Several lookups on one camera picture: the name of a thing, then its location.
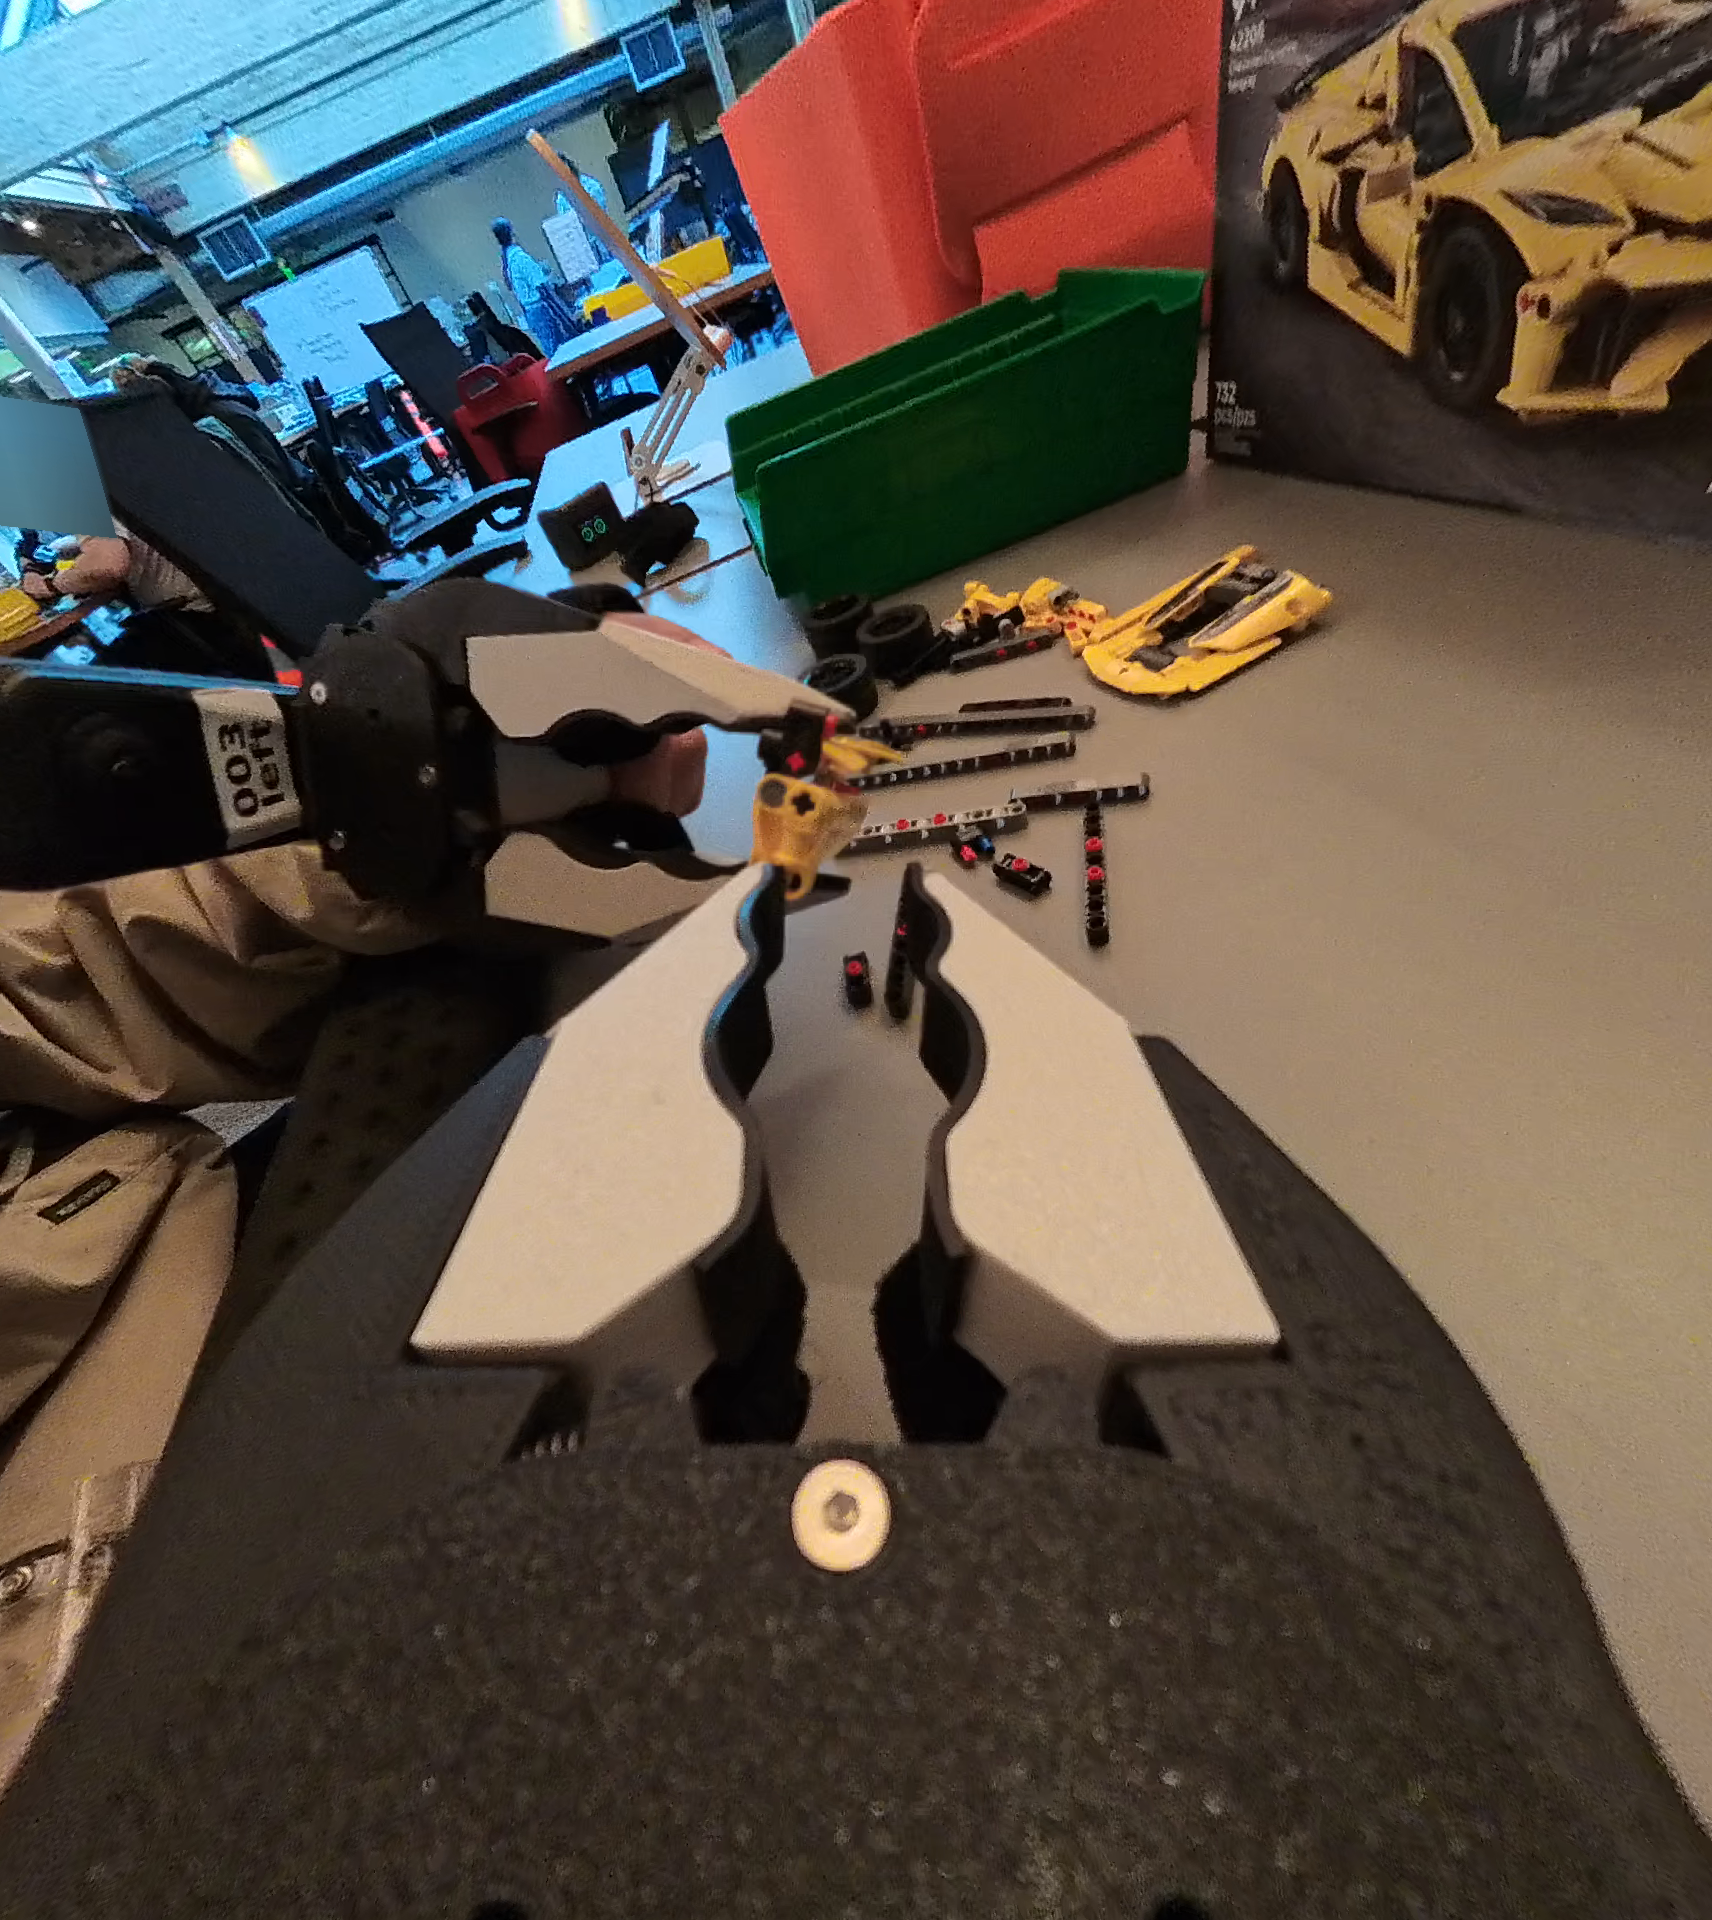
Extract green plastic bin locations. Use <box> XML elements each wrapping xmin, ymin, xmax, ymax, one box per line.
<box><xmin>723</xmin><ymin>265</ymin><xmax>1209</xmax><ymax>605</ymax></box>

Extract black office chair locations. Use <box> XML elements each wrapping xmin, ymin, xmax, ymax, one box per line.
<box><xmin>75</xmin><ymin>374</ymin><xmax>543</xmax><ymax>661</ymax></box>

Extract whiteboard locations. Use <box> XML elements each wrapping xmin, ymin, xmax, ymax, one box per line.
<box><xmin>243</xmin><ymin>246</ymin><xmax>415</xmax><ymax>399</ymax></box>

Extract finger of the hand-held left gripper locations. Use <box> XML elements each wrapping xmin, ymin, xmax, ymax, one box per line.
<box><xmin>461</xmin><ymin>614</ymin><xmax>862</xmax><ymax>827</ymax></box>
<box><xmin>478</xmin><ymin>822</ymin><xmax>759</xmax><ymax>947</ymax></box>

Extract yellow toy car body section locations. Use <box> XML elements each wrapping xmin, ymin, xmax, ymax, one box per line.
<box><xmin>1079</xmin><ymin>546</ymin><xmax>1336</xmax><ymax>699</ymax></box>

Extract black rounded object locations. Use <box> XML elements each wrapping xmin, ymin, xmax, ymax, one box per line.
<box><xmin>616</xmin><ymin>501</ymin><xmax>703</xmax><ymax>588</ymax></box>

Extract group of black pinned beams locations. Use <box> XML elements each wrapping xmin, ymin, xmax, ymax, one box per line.
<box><xmin>838</xmin><ymin>625</ymin><xmax>1153</xmax><ymax>1027</ymax></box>

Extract person's left hand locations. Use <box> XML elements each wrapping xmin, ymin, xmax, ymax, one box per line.
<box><xmin>609</xmin><ymin>726</ymin><xmax>715</xmax><ymax>822</ymax></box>

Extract yellow black toy brick assembly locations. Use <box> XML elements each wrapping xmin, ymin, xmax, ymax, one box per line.
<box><xmin>748</xmin><ymin>712</ymin><xmax>905</xmax><ymax>902</ymax></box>

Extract person's left forearm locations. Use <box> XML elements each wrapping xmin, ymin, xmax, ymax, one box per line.
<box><xmin>0</xmin><ymin>832</ymin><xmax>497</xmax><ymax>1119</ymax></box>

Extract person's beige jacket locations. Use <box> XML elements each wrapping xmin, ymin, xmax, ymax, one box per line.
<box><xmin>0</xmin><ymin>1049</ymin><xmax>266</xmax><ymax>1920</ymax></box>

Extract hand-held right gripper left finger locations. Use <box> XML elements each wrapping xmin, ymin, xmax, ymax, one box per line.
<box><xmin>410</xmin><ymin>866</ymin><xmax>809</xmax><ymax>1400</ymax></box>

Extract black device green lights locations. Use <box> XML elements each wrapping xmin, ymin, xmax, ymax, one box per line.
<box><xmin>537</xmin><ymin>481</ymin><xmax>628</xmax><ymax>571</ymax></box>

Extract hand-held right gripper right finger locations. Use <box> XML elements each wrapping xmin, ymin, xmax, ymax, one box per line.
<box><xmin>873</xmin><ymin>864</ymin><xmax>1283</xmax><ymax>1400</ymax></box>

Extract red chair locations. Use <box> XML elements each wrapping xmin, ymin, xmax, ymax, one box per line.
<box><xmin>453</xmin><ymin>351</ymin><xmax>557</xmax><ymax>481</ymax></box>

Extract toy car set box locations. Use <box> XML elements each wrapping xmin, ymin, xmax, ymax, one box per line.
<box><xmin>1203</xmin><ymin>0</ymin><xmax>1712</xmax><ymax>558</ymax></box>

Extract wooden desk lamp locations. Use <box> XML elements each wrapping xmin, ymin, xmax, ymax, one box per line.
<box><xmin>526</xmin><ymin>126</ymin><xmax>738</xmax><ymax>498</ymax></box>

